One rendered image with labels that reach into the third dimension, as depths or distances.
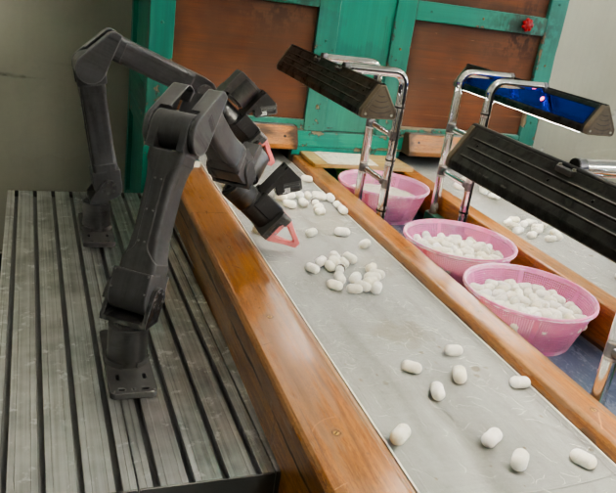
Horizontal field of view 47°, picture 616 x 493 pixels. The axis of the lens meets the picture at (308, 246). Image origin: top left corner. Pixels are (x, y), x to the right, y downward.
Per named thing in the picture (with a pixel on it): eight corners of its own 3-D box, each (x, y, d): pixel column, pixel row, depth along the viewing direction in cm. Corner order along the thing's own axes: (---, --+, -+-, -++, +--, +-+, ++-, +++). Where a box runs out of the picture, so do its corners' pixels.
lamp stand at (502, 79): (456, 248, 187) (494, 78, 171) (421, 222, 204) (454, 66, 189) (516, 249, 193) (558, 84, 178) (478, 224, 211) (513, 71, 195)
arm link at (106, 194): (111, 169, 167) (86, 168, 164) (116, 180, 159) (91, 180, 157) (110, 195, 169) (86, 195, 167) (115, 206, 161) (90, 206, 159)
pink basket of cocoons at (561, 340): (499, 369, 128) (511, 322, 125) (431, 303, 152) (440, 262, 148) (615, 362, 137) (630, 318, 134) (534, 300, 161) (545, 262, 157)
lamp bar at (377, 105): (360, 117, 142) (366, 81, 139) (275, 68, 196) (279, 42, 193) (395, 120, 144) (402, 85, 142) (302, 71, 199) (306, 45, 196)
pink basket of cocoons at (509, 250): (460, 308, 151) (469, 267, 148) (374, 262, 170) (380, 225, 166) (530, 288, 168) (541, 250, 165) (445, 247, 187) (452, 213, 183)
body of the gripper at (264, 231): (276, 202, 151) (253, 180, 148) (289, 219, 143) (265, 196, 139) (254, 224, 152) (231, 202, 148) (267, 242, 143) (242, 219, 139)
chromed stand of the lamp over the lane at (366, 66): (314, 247, 173) (341, 63, 158) (290, 220, 191) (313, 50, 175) (383, 248, 180) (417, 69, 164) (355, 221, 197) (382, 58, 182)
